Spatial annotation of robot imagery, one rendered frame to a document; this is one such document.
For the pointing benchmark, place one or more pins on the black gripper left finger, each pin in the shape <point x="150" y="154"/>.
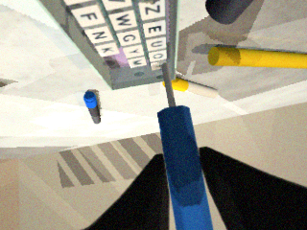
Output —
<point x="144" y="205"/>

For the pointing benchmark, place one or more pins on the blue stylus with grey tip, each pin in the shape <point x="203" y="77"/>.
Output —
<point x="183" y="164"/>

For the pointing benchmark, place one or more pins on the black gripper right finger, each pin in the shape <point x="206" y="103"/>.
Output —
<point x="249" y="199"/>

